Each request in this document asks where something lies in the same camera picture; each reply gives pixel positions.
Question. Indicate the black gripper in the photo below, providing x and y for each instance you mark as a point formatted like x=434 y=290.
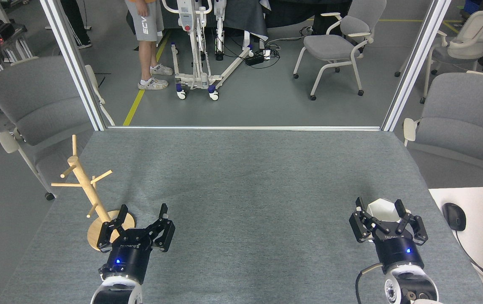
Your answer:
x=395 y=251
x=129 y=255

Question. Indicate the white faceted cup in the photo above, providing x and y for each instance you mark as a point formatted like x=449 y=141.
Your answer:
x=382 y=209

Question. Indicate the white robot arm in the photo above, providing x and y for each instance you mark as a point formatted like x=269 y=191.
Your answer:
x=117 y=293
x=410 y=287

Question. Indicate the wooden cup rack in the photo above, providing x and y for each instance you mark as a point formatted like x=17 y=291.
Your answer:
x=84 y=179

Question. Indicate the black computer mouse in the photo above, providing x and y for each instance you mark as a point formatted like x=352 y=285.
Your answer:
x=454 y=216

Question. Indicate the silver crossbar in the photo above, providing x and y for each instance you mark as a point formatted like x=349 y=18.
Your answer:
x=245 y=128

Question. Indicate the power strip with plugs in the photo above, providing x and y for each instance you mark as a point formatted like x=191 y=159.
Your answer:
x=256 y=58

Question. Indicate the person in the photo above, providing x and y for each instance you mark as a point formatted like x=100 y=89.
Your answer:
x=145 y=21
x=72 y=21

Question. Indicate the cream mesh-back chair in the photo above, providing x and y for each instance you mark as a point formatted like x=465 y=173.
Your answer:
x=481 y=29

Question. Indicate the white stand on wheels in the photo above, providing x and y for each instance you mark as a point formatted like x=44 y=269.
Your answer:
x=190 y=17

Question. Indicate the black cloth-covered table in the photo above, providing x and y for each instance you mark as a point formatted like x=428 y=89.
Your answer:
x=241 y=14

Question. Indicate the grey chair with cream frame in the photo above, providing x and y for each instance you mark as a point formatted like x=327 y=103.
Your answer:
x=332 y=46
x=34 y=97
x=465 y=109

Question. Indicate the silver post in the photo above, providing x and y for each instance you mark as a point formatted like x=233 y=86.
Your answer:
x=414 y=67
x=72 y=63

